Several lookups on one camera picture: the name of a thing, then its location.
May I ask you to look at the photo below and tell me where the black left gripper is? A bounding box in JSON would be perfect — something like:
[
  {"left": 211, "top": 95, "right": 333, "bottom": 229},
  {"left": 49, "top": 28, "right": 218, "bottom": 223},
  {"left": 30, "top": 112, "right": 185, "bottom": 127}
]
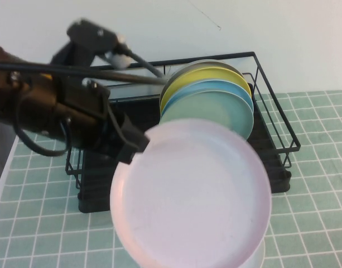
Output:
[{"left": 55, "top": 79, "right": 150, "bottom": 165}]

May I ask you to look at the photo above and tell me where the pink plate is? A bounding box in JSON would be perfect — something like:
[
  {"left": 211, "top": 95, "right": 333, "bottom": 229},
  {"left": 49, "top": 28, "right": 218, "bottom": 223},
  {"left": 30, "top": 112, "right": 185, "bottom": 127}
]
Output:
[{"left": 109, "top": 118, "right": 273, "bottom": 268}]

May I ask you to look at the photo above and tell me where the green plate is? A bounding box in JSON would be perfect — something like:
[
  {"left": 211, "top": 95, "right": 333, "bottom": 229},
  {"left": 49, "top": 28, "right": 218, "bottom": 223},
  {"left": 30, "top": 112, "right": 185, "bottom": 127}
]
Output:
[{"left": 158, "top": 89, "right": 254, "bottom": 140}]

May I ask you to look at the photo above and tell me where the yellow plate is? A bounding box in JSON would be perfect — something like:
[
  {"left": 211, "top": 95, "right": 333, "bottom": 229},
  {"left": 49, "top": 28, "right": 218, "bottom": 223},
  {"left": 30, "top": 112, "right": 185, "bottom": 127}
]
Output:
[{"left": 160, "top": 68, "right": 251, "bottom": 112}]

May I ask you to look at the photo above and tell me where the blue plate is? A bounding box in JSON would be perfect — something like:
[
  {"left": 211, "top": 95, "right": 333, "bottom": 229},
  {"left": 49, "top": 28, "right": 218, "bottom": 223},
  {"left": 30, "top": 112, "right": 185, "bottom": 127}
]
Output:
[{"left": 161, "top": 79, "right": 254, "bottom": 119}]

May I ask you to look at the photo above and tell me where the grey plate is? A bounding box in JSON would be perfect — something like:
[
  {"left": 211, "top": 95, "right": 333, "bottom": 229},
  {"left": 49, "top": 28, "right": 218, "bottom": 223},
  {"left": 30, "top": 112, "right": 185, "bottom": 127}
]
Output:
[{"left": 158, "top": 59, "right": 244, "bottom": 109}]

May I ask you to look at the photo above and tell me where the white plate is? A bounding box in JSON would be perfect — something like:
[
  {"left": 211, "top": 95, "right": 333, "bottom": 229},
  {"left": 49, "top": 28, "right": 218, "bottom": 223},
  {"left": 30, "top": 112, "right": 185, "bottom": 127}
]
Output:
[{"left": 242, "top": 237, "right": 266, "bottom": 268}]

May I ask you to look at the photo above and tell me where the black plastic drip tray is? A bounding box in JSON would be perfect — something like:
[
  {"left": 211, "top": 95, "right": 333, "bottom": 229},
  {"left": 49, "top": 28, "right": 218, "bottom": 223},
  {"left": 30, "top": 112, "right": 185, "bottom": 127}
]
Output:
[{"left": 77, "top": 82, "right": 292, "bottom": 214}]

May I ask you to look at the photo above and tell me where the green tile-pattern tablecloth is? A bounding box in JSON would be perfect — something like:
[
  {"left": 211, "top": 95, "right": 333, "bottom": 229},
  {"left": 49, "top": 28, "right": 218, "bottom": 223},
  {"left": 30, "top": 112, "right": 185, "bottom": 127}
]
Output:
[{"left": 0, "top": 89, "right": 342, "bottom": 268}]

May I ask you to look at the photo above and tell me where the black camera cable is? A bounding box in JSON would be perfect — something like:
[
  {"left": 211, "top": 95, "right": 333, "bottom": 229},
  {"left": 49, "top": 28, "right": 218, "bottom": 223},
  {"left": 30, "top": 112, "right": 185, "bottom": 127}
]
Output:
[{"left": 114, "top": 41, "right": 167, "bottom": 82}]

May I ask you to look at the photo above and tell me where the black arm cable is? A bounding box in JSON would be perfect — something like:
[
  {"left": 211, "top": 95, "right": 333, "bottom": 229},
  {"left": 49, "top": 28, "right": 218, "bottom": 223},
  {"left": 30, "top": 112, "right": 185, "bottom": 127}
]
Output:
[{"left": 0, "top": 63, "right": 171, "bottom": 86}]

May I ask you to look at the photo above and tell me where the black looped cable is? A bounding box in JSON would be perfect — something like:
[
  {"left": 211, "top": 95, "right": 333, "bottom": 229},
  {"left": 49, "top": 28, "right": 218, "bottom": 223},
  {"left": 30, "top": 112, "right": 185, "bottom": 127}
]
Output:
[{"left": 13, "top": 92, "right": 70, "bottom": 157}]

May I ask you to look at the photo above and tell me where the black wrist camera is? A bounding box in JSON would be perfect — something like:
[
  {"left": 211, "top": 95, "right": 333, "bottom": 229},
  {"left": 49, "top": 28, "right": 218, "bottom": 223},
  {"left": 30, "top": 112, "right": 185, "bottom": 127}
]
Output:
[{"left": 50, "top": 18, "right": 127, "bottom": 69}]

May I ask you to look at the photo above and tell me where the black wire dish rack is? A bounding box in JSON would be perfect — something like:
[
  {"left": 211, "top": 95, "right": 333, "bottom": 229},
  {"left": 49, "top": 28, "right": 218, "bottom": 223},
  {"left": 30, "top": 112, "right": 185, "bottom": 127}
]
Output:
[{"left": 65, "top": 51, "right": 301, "bottom": 196}]

